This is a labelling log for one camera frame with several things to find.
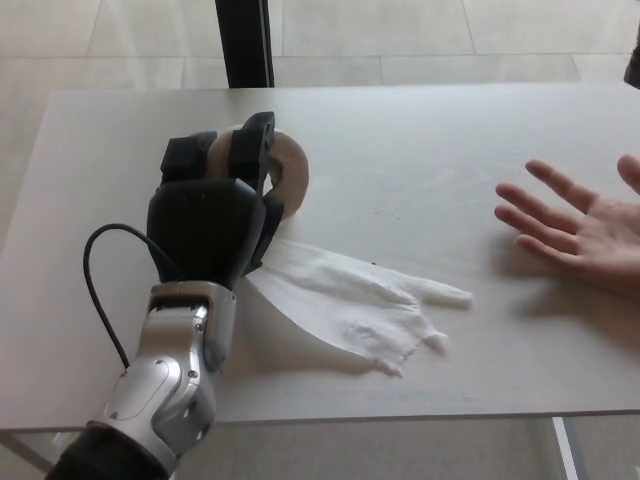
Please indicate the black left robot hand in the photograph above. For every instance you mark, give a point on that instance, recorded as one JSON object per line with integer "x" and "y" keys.
{"x": 200, "y": 230}

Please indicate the white toilet paper roll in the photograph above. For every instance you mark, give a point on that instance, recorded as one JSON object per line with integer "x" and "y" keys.
{"x": 350, "y": 300}

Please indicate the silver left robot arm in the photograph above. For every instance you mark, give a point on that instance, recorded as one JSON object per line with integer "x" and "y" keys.
{"x": 165, "y": 370}

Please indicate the bare person hand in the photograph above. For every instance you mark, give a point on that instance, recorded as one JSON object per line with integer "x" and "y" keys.
{"x": 600, "y": 230}

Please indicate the dark person sleeve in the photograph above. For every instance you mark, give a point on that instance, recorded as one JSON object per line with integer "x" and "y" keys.
{"x": 634, "y": 70}

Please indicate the grey diagonal table brace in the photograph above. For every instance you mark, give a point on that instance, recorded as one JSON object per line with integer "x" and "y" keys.
{"x": 50, "y": 442}

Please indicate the white metal table leg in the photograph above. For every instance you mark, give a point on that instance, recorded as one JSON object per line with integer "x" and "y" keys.
{"x": 567, "y": 450}

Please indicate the black vertical post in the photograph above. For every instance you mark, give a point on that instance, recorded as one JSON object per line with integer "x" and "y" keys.
{"x": 247, "y": 45}

